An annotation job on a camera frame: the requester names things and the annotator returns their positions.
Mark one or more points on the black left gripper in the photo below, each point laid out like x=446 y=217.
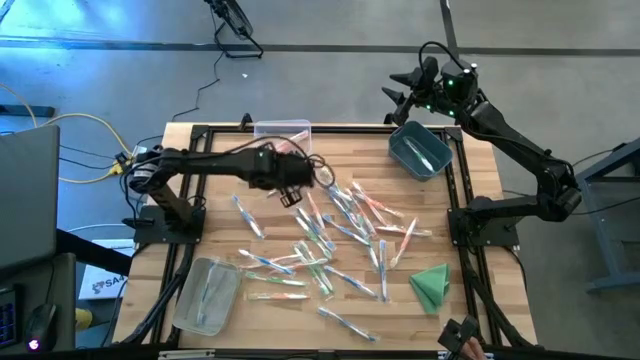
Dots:
x=282 y=170

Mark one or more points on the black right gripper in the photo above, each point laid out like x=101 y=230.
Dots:
x=425 y=102

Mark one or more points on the green toothbrush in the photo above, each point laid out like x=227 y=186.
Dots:
x=312 y=236
x=273 y=193
x=372 y=252
x=276 y=279
x=321 y=272
x=312 y=270

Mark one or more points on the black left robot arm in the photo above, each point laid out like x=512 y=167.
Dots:
x=210 y=161

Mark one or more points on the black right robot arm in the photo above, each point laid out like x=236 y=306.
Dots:
x=515 y=145

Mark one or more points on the dark teal plastic bin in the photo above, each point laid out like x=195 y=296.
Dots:
x=432 y=145

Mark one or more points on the clear plastic bin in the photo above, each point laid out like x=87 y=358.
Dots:
x=270 y=131

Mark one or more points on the grey translucent tray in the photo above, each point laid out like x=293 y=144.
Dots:
x=225 y=280

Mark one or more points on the folded green cloth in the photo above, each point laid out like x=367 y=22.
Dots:
x=432 y=290

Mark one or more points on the black floor fan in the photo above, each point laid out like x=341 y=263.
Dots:
x=234 y=17

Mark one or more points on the white printed cardboard box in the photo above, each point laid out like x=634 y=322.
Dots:
x=102 y=285

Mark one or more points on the black desk beam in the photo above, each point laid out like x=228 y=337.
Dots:
x=90 y=252

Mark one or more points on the person's hand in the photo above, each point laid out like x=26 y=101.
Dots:
x=472 y=350

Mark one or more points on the small yellow object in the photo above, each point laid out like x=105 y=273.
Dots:
x=84 y=319

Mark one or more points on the dark desk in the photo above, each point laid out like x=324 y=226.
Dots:
x=50 y=280

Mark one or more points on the dark grey monitor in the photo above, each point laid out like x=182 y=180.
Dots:
x=27 y=200

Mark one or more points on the black floor bar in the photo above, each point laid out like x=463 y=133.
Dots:
x=25 y=111

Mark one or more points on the black computer mouse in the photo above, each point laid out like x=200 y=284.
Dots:
x=42 y=325

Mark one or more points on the black keyboard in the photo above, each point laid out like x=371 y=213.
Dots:
x=7 y=320

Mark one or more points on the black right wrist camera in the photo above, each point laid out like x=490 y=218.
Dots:
x=430 y=72

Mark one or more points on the black frame clamp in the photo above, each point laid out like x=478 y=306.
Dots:
x=245 y=121
x=392 y=119

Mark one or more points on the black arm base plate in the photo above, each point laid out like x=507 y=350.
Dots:
x=505 y=235
x=145 y=232

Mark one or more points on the blue-grey metal table frame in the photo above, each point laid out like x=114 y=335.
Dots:
x=615 y=282

